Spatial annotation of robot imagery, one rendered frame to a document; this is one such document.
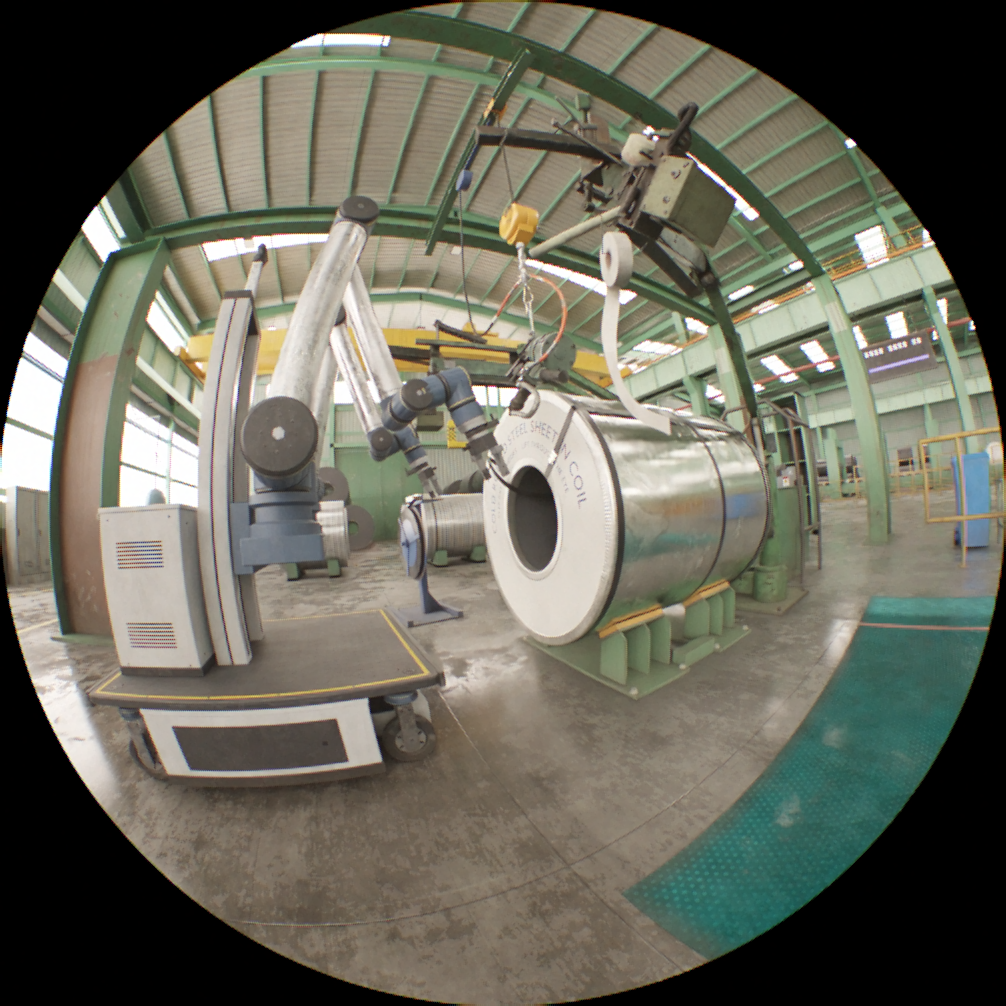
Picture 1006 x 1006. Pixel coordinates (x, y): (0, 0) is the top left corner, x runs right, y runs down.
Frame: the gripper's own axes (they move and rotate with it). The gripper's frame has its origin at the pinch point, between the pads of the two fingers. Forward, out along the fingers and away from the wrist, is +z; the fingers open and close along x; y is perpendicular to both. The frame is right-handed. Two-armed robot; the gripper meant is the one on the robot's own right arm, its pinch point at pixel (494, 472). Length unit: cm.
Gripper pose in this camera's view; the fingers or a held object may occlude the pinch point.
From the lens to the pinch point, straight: 123.3
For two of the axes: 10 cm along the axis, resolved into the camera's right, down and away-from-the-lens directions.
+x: 4.7, -0.4, -8.8
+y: -7.7, 4.6, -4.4
